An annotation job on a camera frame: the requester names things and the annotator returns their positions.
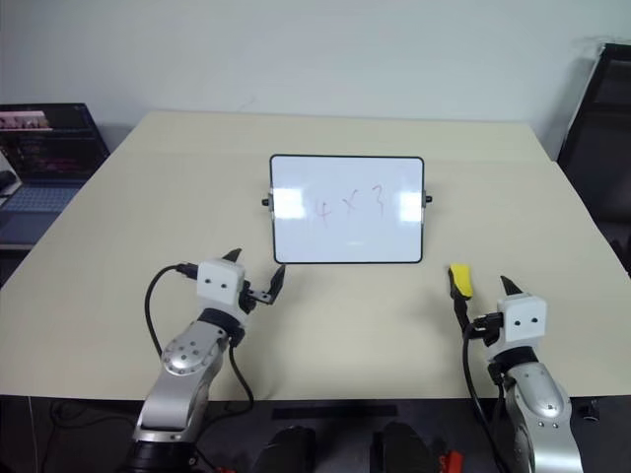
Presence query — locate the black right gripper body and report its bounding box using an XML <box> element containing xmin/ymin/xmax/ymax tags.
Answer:
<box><xmin>468</xmin><ymin>311</ymin><xmax>506</xmax><ymax>348</ymax></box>

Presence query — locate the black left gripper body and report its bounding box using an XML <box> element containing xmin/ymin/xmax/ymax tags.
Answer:
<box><xmin>238</xmin><ymin>277</ymin><xmax>275</xmax><ymax>317</ymax></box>

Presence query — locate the small black-framed whiteboard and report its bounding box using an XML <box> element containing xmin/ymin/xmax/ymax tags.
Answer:
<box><xmin>260</xmin><ymin>154</ymin><xmax>435</xmax><ymax>266</ymax></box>

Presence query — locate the red object under table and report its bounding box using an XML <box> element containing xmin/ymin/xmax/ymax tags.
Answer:
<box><xmin>436</xmin><ymin>435</ymin><xmax>465</xmax><ymax>473</ymax></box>

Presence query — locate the dark rounded shape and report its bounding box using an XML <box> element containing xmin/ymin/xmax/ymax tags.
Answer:
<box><xmin>371</xmin><ymin>420</ymin><xmax>436</xmax><ymax>473</ymax></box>
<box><xmin>254</xmin><ymin>425</ymin><xmax>317</xmax><ymax>473</ymax></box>

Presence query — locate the black office chair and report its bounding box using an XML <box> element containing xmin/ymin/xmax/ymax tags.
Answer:
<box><xmin>556</xmin><ymin>42</ymin><xmax>631</xmax><ymax>278</ymax></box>

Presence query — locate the open laptop computer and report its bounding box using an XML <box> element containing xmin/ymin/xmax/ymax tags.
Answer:
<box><xmin>0</xmin><ymin>102</ymin><xmax>111</xmax><ymax>249</ymax></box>

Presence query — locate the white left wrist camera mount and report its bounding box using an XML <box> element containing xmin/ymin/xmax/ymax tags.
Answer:
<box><xmin>195</xmin><ymin>256</ymin><xmax>246</xmax><ymax>313</ymax></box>

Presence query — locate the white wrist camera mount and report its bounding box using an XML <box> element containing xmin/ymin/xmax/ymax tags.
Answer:
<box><xmin>496</xmin><ymin>293</ymin><xmax>548</xmax><ymax>349</ymax></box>
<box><xmin>195</xmin><ymin>256</ymin><xmax>246</xmax><ymax>313</ymax></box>

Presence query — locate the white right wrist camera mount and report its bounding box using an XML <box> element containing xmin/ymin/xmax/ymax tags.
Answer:
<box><xmin>496</xmin><ymin>293</ymin><xmax>548</xmax><ymax>349</ymax></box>

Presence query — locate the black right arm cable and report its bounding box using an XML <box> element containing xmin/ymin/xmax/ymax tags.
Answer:
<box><xmin>461</xmin><ymin>323</ymin><xmax>510</xmax><ymax>470</ymax></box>

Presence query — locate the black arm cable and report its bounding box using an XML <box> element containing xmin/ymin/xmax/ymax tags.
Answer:
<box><xmin>144</xmin><ymin>263</ymin><xmax>255</xmax><ymax>421</ymax></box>
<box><xmin>461</xmin><ymin>323</ymin><xmax>510</xmax><ymax>470</ymax></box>

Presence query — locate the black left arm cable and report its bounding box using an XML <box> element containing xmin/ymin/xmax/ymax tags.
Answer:
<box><xmin>144</xmin><ymin>263</ymin><xmax>255</xmax><ymax>421</ymax></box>

